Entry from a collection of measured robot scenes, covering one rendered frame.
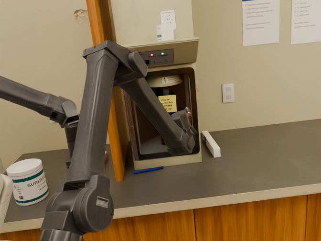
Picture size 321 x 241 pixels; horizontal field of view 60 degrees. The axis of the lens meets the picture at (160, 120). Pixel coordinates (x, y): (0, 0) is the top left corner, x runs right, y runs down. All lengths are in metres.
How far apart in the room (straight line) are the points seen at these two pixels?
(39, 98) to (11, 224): 0.51
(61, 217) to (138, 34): 0.85
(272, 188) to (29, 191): 0.94
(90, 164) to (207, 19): 1.27
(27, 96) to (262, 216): 0.96
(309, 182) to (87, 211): 0.92
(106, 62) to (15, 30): 1.15
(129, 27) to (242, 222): 0.90
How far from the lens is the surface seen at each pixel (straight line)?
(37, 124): 1.82
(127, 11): 1.21
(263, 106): 1.84
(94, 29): 1.13
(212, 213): 1.17
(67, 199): 0.55
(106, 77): 0.65
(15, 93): 0.94
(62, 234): 0.51
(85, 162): 0.55
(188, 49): 1.13
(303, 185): 1.20
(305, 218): 1.33
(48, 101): 0.93
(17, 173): 1.22
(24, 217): 1.21
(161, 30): 1.12
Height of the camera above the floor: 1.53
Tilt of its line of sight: 17 degrees down
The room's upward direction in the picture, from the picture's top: 6 degrees counter-clockwise
